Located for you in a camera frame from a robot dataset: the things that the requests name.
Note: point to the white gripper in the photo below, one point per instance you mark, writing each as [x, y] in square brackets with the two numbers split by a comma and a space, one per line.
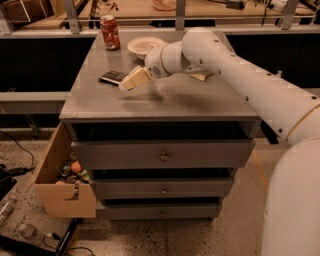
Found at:
[153, 63]

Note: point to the dark rxbar chocolate bar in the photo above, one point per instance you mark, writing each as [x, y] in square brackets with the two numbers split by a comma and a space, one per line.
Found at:
[113, 77]

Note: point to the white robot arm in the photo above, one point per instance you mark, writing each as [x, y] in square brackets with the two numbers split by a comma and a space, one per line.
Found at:
[292, 211]

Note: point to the white bowl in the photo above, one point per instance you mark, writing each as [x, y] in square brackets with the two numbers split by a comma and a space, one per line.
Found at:
[142, 45]

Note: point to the green yellow sponge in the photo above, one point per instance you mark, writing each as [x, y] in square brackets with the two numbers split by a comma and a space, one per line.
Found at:
[200, 77]

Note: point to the red soda can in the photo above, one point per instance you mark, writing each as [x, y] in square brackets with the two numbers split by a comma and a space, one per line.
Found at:
[110, 33]

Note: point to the grey drawer cabinet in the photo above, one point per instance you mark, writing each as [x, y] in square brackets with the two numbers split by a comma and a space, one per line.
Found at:
[176, 108]

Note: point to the metal railing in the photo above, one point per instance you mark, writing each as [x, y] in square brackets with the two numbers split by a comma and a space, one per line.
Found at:
[77, 16]

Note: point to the top grey drawer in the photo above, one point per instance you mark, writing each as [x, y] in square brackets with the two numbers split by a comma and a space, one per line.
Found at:
[163, 154]

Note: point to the grey drawer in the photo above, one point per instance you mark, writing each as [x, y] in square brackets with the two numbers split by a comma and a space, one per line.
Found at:
[161, 188]
[163, 154]
[162, 211]

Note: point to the orange fruit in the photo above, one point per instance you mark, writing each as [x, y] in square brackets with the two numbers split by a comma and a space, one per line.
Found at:
[76, 167]

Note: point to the middle grey drawer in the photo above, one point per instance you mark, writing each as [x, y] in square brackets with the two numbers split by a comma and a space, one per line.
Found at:
[161, 188]

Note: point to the bottom grey drawer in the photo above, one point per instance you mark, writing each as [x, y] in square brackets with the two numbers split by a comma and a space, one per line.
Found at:
[162, 211]

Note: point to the wooden open side drawer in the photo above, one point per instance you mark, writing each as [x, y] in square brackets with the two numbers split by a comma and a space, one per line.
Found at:
[61, 200]

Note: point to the clear plastic bottle on floor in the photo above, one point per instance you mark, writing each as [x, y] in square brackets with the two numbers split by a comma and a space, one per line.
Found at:
[6, 208]

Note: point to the black floor stand base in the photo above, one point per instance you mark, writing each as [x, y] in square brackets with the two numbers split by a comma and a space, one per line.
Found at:
[32, 242]

